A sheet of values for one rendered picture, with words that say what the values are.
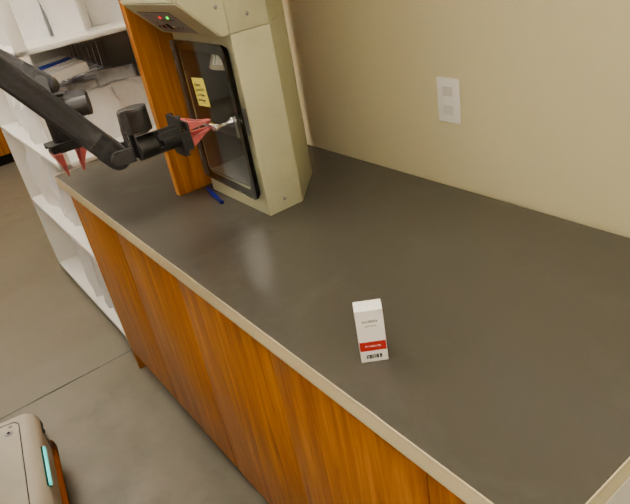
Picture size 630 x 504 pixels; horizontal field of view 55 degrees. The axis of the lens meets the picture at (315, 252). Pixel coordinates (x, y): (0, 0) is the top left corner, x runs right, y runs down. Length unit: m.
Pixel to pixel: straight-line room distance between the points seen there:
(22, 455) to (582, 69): 1.93
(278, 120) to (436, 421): 0.91
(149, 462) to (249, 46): 1.53
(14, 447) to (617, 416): 1.84
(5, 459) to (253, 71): 1.46
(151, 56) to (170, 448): 1.39
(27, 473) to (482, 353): 1.52
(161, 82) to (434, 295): 1.02
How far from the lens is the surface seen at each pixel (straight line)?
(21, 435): 2.31
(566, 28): 1.37
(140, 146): 1.50
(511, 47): 1.45
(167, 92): 1.83
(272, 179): 1.59
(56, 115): 1.47
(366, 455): 1.15
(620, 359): 1.08
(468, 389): 1.00
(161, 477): 2.32
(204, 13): 1.45
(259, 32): 1.52
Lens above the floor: 1.62
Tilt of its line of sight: 29 degrees down
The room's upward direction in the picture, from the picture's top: 11 degrees counter-clockwise
